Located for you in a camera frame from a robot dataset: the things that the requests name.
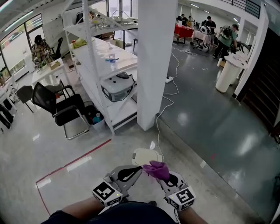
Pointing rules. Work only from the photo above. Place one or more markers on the wooden tissue box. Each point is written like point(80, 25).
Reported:
point(54, 65)

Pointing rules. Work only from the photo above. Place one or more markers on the clear water bottle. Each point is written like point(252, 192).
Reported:
point(112, 57)

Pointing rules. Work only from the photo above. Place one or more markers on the white round robot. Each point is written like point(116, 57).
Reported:
point(205, 30)

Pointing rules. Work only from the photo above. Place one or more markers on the white cylindrical stand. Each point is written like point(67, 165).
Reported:
point(226, 76)

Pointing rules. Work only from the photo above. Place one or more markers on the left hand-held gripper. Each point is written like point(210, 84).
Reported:
point(106, 193)

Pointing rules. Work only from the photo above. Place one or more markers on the person's right forearm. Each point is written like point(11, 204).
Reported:
point(192, 216)

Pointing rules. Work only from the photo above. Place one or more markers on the white grey plastic case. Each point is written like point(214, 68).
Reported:
point(116, 89)

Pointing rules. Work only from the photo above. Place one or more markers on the white square pillar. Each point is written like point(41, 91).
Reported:
point(155, 65)

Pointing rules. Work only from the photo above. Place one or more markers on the person's dark blue shirt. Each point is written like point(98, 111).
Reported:
point(131, 213)

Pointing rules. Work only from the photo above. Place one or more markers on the cardboard box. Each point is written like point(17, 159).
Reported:
point(116, 42)

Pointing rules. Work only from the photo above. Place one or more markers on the black balcony railing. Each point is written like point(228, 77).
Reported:
point(253, 9)

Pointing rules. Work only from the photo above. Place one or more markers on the black mesh sled chair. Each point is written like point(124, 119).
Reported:
point(67, 109)

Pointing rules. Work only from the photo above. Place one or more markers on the blue bottle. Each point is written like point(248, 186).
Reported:
point(97, 120)

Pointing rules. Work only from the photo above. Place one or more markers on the white power strip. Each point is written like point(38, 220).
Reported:
point(169, 79)

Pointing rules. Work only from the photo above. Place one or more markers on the purple cloth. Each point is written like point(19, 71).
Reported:
point(158, 169)

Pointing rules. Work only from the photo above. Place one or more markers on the small white trash bin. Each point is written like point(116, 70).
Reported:
point(144, 156)

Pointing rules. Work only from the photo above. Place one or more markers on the large glass window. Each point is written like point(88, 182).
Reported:
point(15, 50)

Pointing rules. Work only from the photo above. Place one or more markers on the white wall whiteboard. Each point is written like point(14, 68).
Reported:
point(53, 30)

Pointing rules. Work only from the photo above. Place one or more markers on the table with red tablecloth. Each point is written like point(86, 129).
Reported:
point(183, 31)

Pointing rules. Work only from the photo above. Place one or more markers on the white metal shelving rack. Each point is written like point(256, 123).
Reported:
point(96, 57)

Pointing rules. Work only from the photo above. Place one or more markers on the ceiling tube light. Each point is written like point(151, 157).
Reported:
point(194, 5)
point(235, 19)
point(18, 20)

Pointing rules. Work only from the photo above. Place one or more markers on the yellow green cloth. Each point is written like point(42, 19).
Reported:
point(79, 43)

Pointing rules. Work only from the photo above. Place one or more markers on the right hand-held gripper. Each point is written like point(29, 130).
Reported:
point(182, 197)

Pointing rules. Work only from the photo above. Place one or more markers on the white side desk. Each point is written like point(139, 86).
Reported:
point(5, 93)

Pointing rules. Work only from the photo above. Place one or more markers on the white floor appliance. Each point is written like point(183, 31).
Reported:
point(30, 65)

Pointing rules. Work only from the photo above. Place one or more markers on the person's left forearm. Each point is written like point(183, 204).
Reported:
point(83, 207)

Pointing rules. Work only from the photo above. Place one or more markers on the dark wooden staircase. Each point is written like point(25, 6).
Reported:
point(262, 87)

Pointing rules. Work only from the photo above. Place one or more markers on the black flat device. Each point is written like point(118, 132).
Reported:
point(123, 76)

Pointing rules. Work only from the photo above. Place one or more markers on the black mesh wastebasket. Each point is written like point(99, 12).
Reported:
point(89, 111)

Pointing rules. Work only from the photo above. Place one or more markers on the black high-back office chair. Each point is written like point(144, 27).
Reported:
point(60, 42)

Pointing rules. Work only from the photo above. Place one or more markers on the dark backpack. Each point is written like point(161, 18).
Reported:
point(79, 18)

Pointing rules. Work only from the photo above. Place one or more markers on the white power adapter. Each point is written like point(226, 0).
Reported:
point(160, 158)

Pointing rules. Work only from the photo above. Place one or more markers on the dark grey side chair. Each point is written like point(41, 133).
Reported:
point(24, 94)

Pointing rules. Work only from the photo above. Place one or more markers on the small blue tool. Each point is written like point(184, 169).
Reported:
point(108, 59)

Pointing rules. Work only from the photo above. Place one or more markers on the white rectangular table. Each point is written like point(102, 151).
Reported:
point(48, 72)

